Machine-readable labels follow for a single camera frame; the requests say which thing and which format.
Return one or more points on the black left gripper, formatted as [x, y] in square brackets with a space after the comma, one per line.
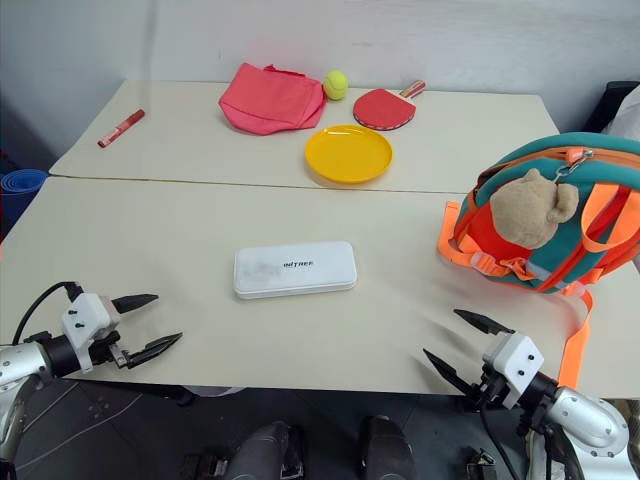
[106, 350]

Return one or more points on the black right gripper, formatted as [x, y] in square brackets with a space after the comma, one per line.
[490, 391]

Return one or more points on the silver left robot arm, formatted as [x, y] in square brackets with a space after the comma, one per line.
[20, 362]

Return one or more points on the teal and orange backpack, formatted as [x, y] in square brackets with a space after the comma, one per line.
[550, 272]

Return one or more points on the white rectangular case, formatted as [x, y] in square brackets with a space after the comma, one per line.
[295, 272]

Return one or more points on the dark rounded shape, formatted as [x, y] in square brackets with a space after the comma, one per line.
[270, 450]
[387, 447]

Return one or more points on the blue rolled foam mat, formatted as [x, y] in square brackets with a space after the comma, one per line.
[20, 185]

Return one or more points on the red marker pen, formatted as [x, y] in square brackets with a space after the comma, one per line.
[121, 128]

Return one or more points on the yellow plastic plate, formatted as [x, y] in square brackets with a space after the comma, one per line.
[348, 152]

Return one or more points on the red table tennis paddle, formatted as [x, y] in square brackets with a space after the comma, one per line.
[384, 107]

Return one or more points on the pink fabric bag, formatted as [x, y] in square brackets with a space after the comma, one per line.
[270, 100]

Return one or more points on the white cloth bundle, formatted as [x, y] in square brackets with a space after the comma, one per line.
[629, 117]

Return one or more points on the black chair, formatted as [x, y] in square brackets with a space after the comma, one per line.
[612, 100]

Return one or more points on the yellow-green tennis ball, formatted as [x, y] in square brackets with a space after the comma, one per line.
[335, 85]

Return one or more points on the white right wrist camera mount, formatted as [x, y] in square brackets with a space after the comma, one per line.
[517, 357]

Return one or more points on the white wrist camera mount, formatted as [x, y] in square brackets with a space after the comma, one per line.
[517, 357]
[82, 312]

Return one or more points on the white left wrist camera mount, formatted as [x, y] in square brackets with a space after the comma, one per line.
[82, 312]

